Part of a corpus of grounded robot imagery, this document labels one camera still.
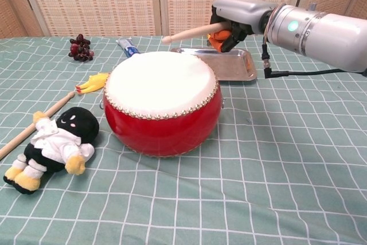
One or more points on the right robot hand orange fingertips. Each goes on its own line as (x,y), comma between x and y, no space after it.
(243,11)

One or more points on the wooden drumstick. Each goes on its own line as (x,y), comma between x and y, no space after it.
(195,32)
(57,106)

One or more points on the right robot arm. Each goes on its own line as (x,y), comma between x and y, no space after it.
(324,35)

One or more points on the silver metal tray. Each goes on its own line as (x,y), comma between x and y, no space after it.
(229,67)

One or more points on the red drum white skin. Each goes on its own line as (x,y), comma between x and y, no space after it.
(160,130)

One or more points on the blue white toothpaste tube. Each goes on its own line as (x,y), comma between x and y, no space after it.
(129,47)

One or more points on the yellow rubber chicken toy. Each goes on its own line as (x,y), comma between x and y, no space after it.
(93,82)

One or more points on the dark purple grape bunch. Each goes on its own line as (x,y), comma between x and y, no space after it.
(80,47)

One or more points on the green checked tablecloth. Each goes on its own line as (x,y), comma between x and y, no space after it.
(229,199)

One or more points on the black plush doll white shirt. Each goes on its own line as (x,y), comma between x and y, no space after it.
(77,124)

